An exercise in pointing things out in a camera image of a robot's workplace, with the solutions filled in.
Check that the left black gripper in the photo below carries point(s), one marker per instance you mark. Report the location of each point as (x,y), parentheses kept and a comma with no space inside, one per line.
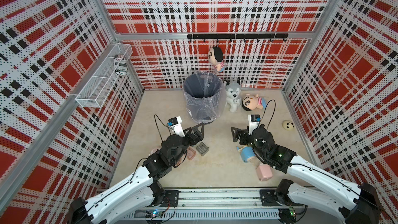
(199,137)

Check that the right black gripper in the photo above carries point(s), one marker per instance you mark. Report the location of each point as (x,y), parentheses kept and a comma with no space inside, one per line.
(244,134)

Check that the translucent grey sharpener tray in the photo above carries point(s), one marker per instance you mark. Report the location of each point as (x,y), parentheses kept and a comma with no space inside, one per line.
(202,148)

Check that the blue sharpener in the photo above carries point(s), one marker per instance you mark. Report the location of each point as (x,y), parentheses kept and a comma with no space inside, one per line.
(246,153)

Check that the grey bin with plastic liner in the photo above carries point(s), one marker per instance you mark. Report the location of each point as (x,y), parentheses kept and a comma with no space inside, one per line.
(205,97)

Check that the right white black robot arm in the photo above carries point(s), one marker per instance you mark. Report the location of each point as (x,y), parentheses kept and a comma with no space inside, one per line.
(347,201)

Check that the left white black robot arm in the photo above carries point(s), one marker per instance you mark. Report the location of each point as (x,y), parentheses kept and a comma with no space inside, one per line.
(141,188)

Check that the lying cartoon boy doll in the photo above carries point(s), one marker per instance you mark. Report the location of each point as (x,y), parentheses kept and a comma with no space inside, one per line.
(253,102)

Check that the husky plush toy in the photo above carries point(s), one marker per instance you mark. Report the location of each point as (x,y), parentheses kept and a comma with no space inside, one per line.
(233,90)

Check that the cream panda face ball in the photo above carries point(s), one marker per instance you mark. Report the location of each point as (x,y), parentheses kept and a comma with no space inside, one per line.
(288,125)

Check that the hanging cartoon boy doll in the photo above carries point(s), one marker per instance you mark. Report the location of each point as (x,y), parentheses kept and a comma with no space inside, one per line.
(215,56)

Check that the left green circuit board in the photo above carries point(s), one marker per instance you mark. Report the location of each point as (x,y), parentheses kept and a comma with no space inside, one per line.
(154,214)

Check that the green circuit board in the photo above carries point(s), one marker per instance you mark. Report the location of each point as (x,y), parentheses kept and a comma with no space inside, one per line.
(287,216)
(154,214)

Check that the right green circuit board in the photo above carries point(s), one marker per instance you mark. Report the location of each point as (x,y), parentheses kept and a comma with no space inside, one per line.
(287,216)

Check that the black white can in basket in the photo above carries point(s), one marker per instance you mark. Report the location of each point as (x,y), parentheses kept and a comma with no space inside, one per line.
(120,65)

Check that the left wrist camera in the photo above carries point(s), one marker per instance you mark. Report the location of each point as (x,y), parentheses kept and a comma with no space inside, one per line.
(175,124)

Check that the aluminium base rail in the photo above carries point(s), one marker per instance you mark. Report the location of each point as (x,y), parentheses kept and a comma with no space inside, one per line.
(217,204)

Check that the black wall hook rail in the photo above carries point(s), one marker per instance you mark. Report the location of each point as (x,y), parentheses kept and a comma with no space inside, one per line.
(270,36)

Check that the white wire wall basket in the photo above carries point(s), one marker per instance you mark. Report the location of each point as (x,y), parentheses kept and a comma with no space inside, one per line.
(97,89)

